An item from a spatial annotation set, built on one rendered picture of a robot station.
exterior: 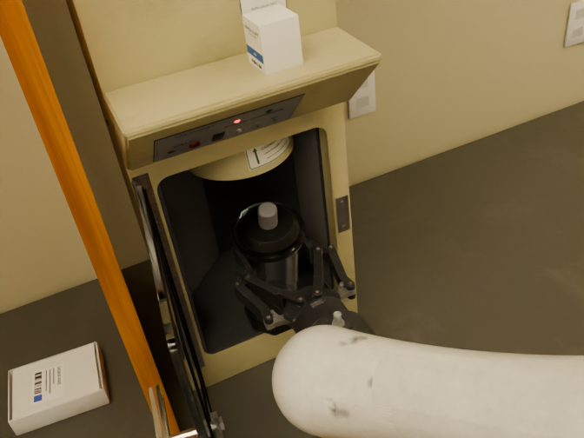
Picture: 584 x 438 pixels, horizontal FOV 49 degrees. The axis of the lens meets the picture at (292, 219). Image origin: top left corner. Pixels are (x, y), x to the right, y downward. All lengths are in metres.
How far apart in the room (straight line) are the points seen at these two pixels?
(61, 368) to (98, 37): 0.65
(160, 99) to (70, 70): 0.52
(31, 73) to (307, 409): 0.42
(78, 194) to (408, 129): 1.02
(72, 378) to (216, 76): 0.64
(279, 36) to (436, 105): 0.92
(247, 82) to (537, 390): 0.46
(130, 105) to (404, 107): 0.94
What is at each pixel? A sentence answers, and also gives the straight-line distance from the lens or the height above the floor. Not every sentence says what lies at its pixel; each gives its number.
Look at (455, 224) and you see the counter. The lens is 1.44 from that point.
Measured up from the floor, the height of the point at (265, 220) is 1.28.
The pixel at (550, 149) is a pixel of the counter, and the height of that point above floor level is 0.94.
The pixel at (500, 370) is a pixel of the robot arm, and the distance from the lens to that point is 0.53.
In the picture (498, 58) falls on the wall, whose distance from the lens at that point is 1.71.
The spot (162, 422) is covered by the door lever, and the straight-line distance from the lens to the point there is 0.80.
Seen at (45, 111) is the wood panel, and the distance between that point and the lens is 0.72.
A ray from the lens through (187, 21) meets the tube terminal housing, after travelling 0.81.
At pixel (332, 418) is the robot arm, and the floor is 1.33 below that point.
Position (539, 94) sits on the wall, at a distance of 1.86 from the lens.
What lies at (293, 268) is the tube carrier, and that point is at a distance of 0.98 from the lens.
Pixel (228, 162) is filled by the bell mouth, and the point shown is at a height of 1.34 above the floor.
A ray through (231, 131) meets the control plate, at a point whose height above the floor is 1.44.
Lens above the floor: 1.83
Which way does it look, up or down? 37 degrees down
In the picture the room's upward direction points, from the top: 8 degrees counter-clockwise
